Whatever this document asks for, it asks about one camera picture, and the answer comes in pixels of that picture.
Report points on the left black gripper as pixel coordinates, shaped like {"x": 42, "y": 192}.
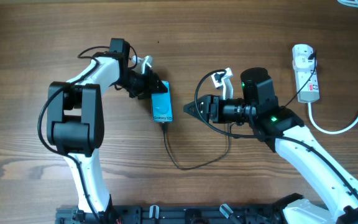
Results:
{"x": 148, "y": 87}

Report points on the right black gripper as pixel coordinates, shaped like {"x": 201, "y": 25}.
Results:
{"x": 209, "y": 100}

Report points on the Galaxy smartphone with blue screen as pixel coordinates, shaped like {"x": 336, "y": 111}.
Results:
{"x": 162, "y": 106}

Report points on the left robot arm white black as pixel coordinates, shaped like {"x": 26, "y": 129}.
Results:
{"x": 71, "y": 122}

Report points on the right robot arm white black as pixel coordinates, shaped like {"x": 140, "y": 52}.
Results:
{"x": 285, "y": 134}

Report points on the white USB charger adapter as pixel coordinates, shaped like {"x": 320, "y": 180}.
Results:
{"x": 303, "y": 63}

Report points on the white power strip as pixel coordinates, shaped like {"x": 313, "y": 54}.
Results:
{"x": 307, "y": 88}

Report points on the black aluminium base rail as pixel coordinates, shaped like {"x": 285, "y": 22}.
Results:
{"x": 258, "y": 213}

